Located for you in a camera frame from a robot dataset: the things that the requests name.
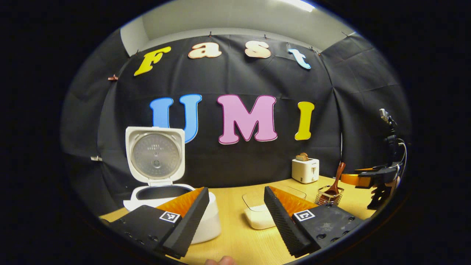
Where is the brown wooden spoon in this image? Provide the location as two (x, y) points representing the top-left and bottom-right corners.
(324, 162), (346, 203)

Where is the white rice cooker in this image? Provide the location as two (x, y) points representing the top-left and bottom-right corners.
(123, 126), (222, 244)

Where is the white toaster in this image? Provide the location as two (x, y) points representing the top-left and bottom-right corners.
(291, 158), (320, 184)

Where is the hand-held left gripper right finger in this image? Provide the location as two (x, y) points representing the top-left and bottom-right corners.
(263, 186), (365, 258)

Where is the black backdrop cloth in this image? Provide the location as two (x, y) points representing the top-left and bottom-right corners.
(61, 31), (412, 218)

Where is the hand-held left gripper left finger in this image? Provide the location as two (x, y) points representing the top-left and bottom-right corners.
(100, 187), (210, 259)

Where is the wire chopstick holder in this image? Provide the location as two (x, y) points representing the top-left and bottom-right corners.
(315, 185), (345, 206)

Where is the white rice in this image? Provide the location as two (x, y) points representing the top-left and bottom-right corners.
(245, 204), (276, 229)

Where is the clear plastic container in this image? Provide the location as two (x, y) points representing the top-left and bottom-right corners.
(242, 185), (307, 230)

